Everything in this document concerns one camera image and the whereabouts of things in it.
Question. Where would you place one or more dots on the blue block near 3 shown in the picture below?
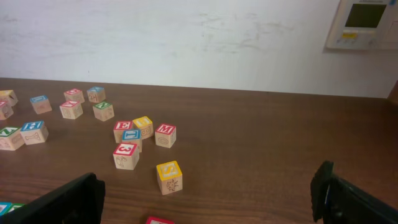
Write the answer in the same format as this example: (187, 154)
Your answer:
(133, 136)

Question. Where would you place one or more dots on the yellow block upper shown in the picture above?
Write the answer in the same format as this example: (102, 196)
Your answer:
(10, 96)

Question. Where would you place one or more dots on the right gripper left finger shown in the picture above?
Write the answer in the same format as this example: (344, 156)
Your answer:
(79, 201)

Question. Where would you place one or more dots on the green N block lower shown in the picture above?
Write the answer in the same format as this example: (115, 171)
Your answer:
(11, 139)

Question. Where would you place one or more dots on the red Y block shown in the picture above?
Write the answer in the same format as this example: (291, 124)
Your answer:
(71, 109)

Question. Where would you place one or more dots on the blue D block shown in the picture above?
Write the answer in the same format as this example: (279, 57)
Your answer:
(41, 104)

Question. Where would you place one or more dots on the blue X block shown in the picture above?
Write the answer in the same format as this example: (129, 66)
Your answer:
(96, 94)

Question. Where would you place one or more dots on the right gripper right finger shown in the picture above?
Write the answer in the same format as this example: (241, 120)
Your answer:
(335, 200)

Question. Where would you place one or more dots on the green N block upper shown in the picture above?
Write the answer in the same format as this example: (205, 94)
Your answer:
(103, 111)

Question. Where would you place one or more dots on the red E block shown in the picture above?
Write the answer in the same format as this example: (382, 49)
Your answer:
(119, 128)

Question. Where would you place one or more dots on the red A block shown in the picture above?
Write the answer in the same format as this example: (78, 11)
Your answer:
(156, 220)

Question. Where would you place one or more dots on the green n block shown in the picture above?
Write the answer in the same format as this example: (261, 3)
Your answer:
(11, 139)
(103, 111)

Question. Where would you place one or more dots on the red M block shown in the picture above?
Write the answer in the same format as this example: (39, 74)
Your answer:
(165, 135)

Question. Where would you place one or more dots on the white wall thermostat panel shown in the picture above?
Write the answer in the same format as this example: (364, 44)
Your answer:
(364, 25)

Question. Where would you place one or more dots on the blue H block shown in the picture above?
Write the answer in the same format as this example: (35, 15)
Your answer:
(34, 132)

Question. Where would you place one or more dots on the red 3 block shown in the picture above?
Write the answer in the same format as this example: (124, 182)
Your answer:
(126, 156)

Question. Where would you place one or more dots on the red U block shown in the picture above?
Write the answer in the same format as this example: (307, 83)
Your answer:
(5, 110)

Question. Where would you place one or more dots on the yellow block near E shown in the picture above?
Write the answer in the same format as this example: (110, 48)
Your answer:
(145, 125)

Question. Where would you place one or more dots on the red G block top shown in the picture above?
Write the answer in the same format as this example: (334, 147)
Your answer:
(74, 95)

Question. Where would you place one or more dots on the green R block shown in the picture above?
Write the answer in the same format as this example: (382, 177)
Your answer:
(15, 206)

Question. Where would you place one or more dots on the blue P block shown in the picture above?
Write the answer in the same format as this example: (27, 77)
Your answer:
(4, 207)

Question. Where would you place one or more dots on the yellow S block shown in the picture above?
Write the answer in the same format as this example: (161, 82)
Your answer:
(169, 177)

